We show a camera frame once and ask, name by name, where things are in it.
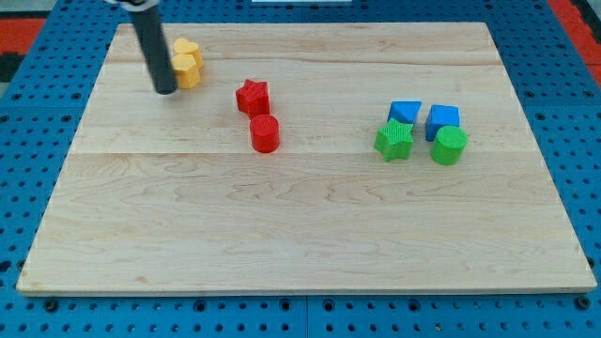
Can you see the white rod mount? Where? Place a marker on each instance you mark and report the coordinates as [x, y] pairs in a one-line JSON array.
[[134, 3]]

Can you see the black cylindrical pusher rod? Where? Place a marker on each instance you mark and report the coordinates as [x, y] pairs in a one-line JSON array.
[[147, 24]]

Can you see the yellow hexagon block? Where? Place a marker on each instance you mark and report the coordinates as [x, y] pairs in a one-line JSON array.
[[186, 70]]

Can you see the yellow heart block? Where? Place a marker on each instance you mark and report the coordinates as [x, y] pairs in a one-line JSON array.
[[185, 46]]

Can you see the red star block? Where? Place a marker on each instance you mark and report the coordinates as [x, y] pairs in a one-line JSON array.
[[253, 98]]

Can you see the red cylinder block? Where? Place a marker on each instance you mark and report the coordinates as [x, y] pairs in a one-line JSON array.
[[265, 133]]

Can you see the light wooden board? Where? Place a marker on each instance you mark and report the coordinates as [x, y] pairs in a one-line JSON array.
[[165, 195]]

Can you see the blue triangle block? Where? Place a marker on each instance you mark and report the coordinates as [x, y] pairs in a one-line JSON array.
[[404, 111]]

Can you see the green star block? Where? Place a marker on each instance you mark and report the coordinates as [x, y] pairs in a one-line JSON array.
[[394, 141]]

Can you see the blue cube block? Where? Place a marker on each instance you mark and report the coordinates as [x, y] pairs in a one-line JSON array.
[[440, 116]]

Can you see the green cylinder block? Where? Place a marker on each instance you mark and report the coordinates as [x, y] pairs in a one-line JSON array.
[[448, 145]]

